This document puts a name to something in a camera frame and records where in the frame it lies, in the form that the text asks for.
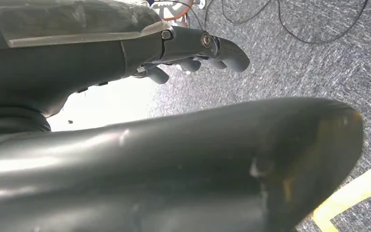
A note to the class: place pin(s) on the orange and white object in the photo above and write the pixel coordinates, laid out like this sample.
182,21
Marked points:
176,14

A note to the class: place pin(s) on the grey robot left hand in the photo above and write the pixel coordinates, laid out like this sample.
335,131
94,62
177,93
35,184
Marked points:
76,64

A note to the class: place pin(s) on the yellow floor tape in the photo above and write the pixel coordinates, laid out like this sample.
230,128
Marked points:
352,193

